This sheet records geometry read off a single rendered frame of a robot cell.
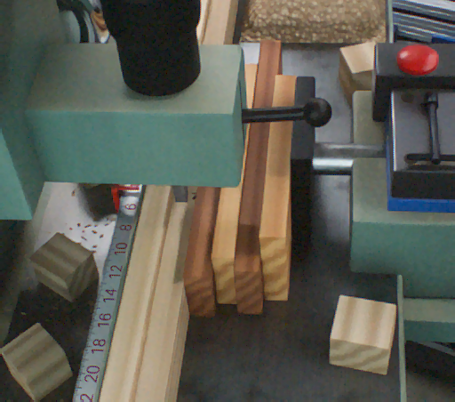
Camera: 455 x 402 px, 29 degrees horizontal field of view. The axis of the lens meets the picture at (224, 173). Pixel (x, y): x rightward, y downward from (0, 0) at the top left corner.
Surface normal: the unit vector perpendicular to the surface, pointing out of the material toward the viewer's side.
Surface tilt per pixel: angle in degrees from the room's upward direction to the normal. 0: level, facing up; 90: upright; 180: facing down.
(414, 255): 90
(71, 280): 90
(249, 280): 90
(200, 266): 0
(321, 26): 74
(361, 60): 0
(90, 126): 90
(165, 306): 0
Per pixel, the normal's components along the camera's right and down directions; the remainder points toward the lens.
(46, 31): 0.99, 0.03
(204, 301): -0.11, 0.73
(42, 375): 0.66, 0.51
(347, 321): -0.07, -0.69
